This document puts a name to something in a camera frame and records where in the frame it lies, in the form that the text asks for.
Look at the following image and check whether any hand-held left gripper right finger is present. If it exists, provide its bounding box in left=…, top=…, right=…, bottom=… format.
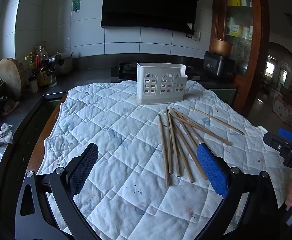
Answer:
left=196, top=142, right=286, bottom=240

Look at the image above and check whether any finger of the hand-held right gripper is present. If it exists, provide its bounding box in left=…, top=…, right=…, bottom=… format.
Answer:
left=263, top=132, right=292, bottom=153
left=278, top=127, right=292, bottom=142

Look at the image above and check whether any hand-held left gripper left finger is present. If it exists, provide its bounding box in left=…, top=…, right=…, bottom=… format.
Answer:
left=15, top=142, right=99, bottom=240

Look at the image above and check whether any pile of wooden chopsticks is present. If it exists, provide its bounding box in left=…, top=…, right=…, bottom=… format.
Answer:
left=158, top=107, right=245, bottom=187

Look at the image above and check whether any white plastic utensil holder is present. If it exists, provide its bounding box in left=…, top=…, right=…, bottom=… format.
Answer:
left=136, top=62, right=187, bottom=105

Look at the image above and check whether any person's right hand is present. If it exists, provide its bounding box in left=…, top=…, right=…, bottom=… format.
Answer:
left=285, top=172, right=292, bottom=207

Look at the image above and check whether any white patterned panel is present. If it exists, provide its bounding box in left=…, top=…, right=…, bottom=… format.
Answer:
left=272, top=99, right=292, bottom=125

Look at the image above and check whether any white quilted mat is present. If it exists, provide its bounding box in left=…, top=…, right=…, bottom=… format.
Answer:
left=37, top=80, right=292, bottom=240

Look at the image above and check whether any wooden glass-door cabinet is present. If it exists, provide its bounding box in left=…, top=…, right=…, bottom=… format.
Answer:
left=208, top=0, right=270, bottom=120

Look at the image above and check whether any grey dish rag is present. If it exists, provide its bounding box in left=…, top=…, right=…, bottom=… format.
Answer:
left=0, top=123, right=13, bottom=147

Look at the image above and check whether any black countertop appliance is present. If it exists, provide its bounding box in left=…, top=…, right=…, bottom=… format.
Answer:
left=202, top=51, right=236, bottom=77

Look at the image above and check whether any clear glass jar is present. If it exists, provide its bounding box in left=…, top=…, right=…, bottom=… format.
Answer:
left=48, top=69, right=58, bottom=88

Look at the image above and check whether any ginger root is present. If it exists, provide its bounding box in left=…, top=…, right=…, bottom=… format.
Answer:
left=1, top=99, right=20, bottom=117

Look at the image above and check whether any black gas stove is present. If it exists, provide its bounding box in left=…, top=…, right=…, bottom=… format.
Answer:
left=110, top=61, right=204, bottom=83

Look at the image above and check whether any copper coloured pot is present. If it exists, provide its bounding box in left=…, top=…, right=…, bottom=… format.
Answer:
left=209, top=38, right=235, bottom=57

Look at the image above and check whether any grey lidded pot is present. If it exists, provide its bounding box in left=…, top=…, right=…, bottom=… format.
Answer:
left=53, top=52, right=74, bottom=75

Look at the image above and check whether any white and green box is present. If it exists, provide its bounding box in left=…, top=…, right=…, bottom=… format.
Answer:
left=227, top=17, right=239, bottom=36

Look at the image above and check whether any round wooden cutting board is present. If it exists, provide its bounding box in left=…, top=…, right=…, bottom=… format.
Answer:
left=0, top=58, right=26, bottom=100

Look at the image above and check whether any black range hood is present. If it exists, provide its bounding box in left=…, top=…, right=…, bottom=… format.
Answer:
left=101, top=0, right=214, bottom=34

